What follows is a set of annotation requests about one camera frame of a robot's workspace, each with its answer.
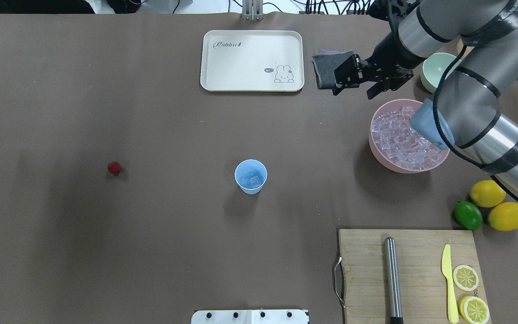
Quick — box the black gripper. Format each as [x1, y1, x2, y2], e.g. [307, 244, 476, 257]
[333, 31, 415, 100]

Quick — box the ice cube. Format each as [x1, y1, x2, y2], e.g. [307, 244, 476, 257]
[249, 175, 263, 189]

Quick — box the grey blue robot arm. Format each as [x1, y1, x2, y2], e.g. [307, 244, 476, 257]
[331, 0, 518, 201]

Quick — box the clear ice cubes pile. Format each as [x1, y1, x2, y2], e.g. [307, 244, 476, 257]
[371, 106, 449, 171]

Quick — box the light blue cup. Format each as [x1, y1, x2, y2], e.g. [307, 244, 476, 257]
[234, 159, 268, 195]

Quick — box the pink bowl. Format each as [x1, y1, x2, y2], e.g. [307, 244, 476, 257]
[368, 99, 451, 174]

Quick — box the light green bowl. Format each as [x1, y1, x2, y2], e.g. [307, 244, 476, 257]
[420, 53, 457, 94]

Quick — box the grey folded cloth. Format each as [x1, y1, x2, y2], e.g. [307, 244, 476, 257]
[312, 50, 354, 90]

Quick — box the cream rabbit tray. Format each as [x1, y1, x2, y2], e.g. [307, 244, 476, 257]
[200, 30, 305, 92]

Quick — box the yellow lemon upper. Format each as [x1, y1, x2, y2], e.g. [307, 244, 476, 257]
[469, 179, 506, 208]

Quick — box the yellow lemon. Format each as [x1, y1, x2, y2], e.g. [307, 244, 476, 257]
[487, 202, 518, 231]
[469, 179, 506, 208]

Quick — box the green lime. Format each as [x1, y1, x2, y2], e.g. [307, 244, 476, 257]
[453, 201, 483, 230]

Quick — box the yellow lemon lower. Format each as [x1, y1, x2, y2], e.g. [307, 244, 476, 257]
[487, 202, 518, 231]

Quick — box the yellow plastic knife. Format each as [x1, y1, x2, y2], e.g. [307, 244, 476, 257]
[441, 244, 459, 324]

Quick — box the lemon slice lower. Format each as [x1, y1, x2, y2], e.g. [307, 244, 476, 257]
[452, 265, 480, 292]

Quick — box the lemon slice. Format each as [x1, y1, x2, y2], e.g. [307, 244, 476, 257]
[459, 297, 491, 324]
[452, 265, 480, 292]

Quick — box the wooden cutting board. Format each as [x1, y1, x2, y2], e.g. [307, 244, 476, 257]
[338, 229, 489, 324]

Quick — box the steel muddler black tip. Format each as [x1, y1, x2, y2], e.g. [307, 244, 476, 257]
[384, 237, 404, 324]

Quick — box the lemon slice upper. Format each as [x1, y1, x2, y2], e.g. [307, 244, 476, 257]
[459, 297, 491, 324]

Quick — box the red strawberry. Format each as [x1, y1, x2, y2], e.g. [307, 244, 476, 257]
[107, 161, 123, 175]

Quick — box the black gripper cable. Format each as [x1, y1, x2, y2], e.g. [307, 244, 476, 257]
[432, 54, 518, 216]

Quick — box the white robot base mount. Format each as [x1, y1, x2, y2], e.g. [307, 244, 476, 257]
[191, 308, 310, 324]

